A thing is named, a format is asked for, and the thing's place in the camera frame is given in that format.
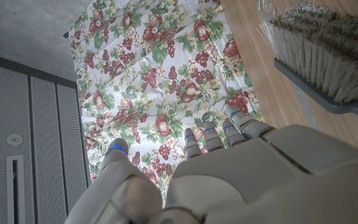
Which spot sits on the grey brush with pale bristles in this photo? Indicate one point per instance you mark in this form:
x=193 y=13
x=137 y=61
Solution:
x=322 y=53

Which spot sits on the floral fruit print backdrop cloth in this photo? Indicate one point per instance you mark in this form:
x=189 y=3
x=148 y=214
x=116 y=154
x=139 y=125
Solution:
x=160 y=77

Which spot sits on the round white ceiling fixture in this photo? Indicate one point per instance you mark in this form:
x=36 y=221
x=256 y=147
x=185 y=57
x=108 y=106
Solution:
x=14 y=139

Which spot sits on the clear plastic clamshell container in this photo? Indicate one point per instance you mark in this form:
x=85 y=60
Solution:
x=266 y=9

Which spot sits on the white ceiling vent slot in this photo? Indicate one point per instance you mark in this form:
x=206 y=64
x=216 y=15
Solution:
x=15 y=189

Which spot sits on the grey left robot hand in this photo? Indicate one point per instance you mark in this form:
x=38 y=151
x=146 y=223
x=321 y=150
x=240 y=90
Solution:
x=259 y=180

